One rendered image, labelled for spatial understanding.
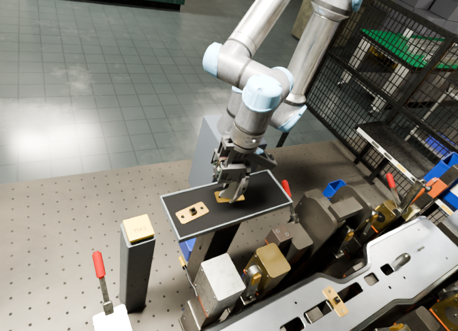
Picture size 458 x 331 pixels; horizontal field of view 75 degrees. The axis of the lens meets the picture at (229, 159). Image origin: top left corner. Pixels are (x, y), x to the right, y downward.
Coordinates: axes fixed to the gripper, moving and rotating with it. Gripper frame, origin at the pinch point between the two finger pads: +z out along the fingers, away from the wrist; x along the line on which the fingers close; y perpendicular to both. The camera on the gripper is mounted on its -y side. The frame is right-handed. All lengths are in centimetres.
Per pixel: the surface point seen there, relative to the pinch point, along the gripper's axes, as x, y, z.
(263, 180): -4.7, -13.2, 2.1
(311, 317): 32.2, -19.6, 19.2
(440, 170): -5, -104, 6
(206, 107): -202, -70, 118
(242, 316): 27.5, 0.9, 17.7
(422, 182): 6, -70, -3
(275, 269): 20.2, -9.5, 10.0
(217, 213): 5.3, 5.2, 2.1
